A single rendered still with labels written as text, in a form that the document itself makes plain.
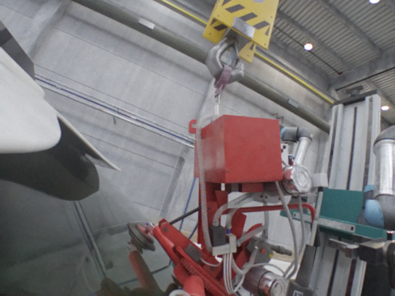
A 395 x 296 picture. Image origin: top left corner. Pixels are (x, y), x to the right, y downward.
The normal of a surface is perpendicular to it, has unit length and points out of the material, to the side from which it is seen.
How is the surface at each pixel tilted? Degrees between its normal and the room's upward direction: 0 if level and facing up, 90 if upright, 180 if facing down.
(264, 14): 90
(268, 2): 90
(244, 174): 90
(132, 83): 90
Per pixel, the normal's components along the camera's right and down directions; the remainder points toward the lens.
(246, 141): 0.31, -0.15
